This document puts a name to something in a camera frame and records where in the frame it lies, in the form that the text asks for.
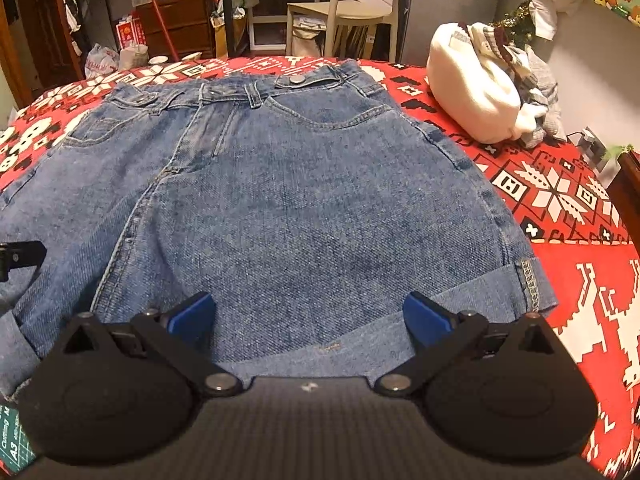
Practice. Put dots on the white hanging cloth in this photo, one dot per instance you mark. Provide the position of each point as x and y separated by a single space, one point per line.
547 17

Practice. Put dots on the white tote bag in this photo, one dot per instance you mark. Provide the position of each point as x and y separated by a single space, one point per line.
305 40

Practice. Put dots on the beige plastic chair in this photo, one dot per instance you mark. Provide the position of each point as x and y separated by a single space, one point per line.
345 10

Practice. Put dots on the red printed blanket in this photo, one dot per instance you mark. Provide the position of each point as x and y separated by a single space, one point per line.
575 200

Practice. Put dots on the grey refrigerator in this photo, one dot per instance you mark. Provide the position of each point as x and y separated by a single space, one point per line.
450 0

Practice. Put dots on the green cutting mat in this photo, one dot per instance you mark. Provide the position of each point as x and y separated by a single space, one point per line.
15 440

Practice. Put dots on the brown wooden drawer cabinet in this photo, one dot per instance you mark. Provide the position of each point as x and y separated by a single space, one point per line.
175 25

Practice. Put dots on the brown paper bag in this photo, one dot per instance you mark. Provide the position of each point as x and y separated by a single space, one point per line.
222 40

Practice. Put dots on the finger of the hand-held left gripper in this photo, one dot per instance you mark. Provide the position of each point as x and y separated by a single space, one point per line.
22 255

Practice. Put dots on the wooden door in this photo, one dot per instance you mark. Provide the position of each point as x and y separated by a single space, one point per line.
40 20

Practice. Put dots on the white red plastic bag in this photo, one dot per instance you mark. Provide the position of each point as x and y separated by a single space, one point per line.
102 62

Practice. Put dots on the grey checked cloth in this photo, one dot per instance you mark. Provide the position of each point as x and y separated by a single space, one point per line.
542 85

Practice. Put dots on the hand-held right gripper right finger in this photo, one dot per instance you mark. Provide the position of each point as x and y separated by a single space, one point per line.
425 317

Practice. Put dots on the blue denim shorts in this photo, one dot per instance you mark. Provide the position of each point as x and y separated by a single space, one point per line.
300 185

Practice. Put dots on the small christmas tree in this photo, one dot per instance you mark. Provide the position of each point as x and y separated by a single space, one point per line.
515 22

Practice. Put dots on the red cardboard box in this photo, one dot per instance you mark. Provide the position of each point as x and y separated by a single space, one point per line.
129 32

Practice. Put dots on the white plastic drawer unit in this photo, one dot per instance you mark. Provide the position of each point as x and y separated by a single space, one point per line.
251 10

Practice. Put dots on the white wall plug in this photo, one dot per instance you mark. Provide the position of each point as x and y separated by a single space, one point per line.
592 142

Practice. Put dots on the dark desk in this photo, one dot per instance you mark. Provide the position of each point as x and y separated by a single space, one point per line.
229 10

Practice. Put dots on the white paper sack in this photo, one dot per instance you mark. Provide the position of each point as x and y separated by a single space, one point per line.
134 57

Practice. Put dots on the wooden nightstand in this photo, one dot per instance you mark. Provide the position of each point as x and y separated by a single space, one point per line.
630 190

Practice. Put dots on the white bag of clothes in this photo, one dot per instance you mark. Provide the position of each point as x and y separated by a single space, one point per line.
465 85

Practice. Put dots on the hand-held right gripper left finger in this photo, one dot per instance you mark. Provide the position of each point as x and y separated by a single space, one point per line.
192 312

